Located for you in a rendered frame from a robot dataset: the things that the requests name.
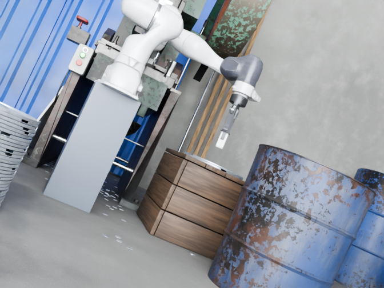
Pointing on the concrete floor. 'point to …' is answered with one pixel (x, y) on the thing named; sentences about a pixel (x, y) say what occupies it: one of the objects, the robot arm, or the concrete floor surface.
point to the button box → (77, 65)
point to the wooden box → (189, 203)
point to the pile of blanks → (12, 147)
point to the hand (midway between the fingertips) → (222, 140)
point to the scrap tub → (290, 224)
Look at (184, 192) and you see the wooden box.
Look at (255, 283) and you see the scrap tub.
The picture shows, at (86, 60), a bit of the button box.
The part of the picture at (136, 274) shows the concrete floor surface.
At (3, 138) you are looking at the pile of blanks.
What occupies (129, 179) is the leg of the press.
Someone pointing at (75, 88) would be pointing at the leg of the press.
